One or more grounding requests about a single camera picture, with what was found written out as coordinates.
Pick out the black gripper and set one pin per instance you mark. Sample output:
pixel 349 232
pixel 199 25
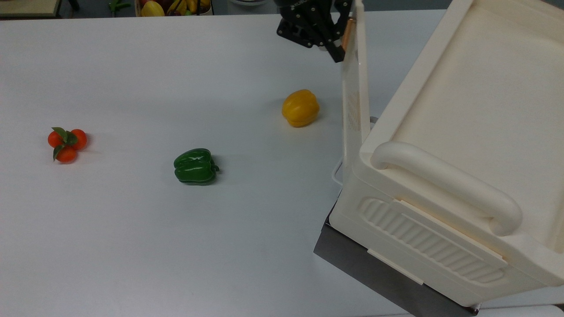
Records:
pixel 308 9

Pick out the cream cabinet door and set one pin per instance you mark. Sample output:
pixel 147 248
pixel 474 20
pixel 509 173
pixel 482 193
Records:
pixel 354 110

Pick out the yellow bell pepper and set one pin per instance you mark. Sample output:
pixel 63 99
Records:
pixel 300 108

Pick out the basket of toy fruit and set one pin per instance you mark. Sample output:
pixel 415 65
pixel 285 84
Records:
pixel 174 6

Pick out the green bell pepper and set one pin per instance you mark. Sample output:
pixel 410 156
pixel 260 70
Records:
pixel 194 166

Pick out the green toy vegetable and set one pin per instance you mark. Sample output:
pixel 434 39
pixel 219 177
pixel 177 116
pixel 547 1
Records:
pixel 118 5

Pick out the red tomato cluster with leaves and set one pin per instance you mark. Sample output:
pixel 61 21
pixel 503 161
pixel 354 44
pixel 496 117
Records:
pixel 66 145

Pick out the wooden board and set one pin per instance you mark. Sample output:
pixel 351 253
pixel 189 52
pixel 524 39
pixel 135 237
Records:
pixel 28 6

